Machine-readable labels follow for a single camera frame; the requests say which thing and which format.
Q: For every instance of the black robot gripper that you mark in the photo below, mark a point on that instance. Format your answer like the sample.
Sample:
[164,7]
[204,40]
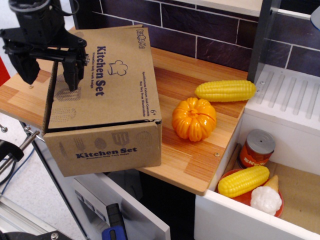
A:
[42,35]

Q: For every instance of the brown Kitchen Set cardboard box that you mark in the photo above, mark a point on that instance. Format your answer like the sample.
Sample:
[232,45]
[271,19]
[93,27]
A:
[113,120]

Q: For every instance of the orange plastic toy pumpkin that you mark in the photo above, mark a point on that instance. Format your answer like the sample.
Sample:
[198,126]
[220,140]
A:
[194,119]

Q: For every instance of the wooden toy kitchen counter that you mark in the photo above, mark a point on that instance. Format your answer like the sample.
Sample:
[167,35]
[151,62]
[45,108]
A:
[186,164]

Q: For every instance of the red object at left edge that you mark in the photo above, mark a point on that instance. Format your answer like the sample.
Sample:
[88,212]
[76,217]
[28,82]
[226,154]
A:
[4,75]

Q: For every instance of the yellow toy corn on plate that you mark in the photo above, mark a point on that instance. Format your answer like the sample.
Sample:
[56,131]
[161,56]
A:
[243,181]

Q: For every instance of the black metal table clamp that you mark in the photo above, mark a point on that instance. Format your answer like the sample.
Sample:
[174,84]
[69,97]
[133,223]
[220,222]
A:
[11,154]

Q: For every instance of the yellow toy corn on counter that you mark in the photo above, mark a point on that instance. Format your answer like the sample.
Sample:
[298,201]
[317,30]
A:
[226,91]

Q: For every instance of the white toy cauliflower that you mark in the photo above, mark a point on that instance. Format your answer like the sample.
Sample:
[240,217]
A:
[266,199]

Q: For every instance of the white toy sink cabinet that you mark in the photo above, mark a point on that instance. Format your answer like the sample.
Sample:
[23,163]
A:
[296,161]

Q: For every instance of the orange toy soup can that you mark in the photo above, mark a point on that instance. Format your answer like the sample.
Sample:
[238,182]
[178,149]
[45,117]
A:
[257,149]

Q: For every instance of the beige toy ice cream cone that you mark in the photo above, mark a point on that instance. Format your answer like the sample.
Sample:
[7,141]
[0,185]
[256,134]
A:
[273,183]

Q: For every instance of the white toy oven door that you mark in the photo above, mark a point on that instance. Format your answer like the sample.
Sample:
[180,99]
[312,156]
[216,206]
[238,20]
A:
[97,192]

